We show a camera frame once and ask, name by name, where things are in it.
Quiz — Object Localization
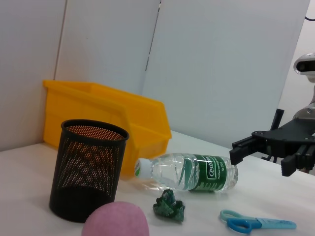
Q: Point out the yellow plastic storage bin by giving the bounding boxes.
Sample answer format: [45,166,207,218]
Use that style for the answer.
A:
[42,80,172,181]

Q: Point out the black mesh pen holder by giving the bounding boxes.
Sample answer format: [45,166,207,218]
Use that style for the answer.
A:
[49,119,130,224]

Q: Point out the clear water bottle green label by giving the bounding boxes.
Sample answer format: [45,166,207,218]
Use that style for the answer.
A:
[134,152,239,194]

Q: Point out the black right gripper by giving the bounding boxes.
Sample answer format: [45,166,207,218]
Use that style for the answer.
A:
[229,117,315,177]

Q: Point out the black background frame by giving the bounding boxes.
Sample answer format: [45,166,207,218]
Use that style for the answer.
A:
[270,108,285,131]

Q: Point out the blue scissors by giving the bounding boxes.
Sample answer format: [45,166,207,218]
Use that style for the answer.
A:
[220,209,297,234]

